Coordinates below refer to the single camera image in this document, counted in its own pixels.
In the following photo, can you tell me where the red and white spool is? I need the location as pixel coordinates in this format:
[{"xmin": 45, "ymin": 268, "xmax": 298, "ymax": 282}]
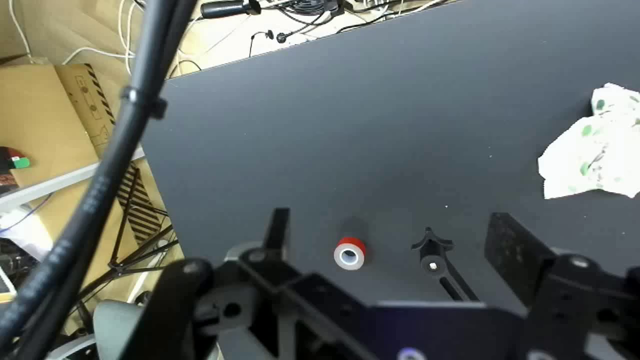
[{"xmin": 333, "ymin": 235, "xmax": 370, "ymax": 273}]

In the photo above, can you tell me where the cardboard box with black stripes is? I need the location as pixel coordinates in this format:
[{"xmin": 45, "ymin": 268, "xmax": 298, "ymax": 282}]
[{"xmin": 0, "ymin": 62, "xmax": 185, "ymax": 268}]

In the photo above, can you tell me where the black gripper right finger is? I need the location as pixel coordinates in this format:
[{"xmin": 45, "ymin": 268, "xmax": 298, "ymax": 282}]
[{"xmin": 485, "ymin": 213, "xmax": 640, "ymax": 336}]

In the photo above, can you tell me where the white aluminium bar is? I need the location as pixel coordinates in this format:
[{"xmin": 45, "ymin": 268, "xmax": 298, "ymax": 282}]
[{"xmin": 0, "ymin": 149, "xmax": 147, "ymax": 213}]

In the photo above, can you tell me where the black cable tie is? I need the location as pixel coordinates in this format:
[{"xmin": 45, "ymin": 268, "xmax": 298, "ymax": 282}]
[{"xmin": 119, "ymin": 82, "xmax": 168, "ymax": 120}]

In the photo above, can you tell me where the thick black cable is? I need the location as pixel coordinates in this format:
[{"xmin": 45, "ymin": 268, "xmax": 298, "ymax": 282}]
[{"xmin": 0, "ymin": 0, "xmax": 203, "ymax": 360}]

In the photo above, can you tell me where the black cylindrical handle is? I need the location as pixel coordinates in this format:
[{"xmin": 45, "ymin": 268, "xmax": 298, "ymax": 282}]
[{"xmin": 199, "ymin": 0, "xmax": 265, "ymax": 21}]

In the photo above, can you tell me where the small green and red object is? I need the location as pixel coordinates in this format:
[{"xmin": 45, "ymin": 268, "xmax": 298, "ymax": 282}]
[{"xmin": 0, "ymin": 146, "xmax": 34, "ymax": 174}]

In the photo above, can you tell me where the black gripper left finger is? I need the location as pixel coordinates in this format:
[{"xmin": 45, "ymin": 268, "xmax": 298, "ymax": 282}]
[{"xmin": 236, "ymin": 206, "xmax": 376, "ymax": 336}]

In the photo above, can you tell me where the white cloth with green leaves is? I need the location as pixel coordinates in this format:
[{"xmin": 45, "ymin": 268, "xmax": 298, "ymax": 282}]
[{"xmin": 536, "ymin": 82, "xmax": 640, "ymax": 201}]

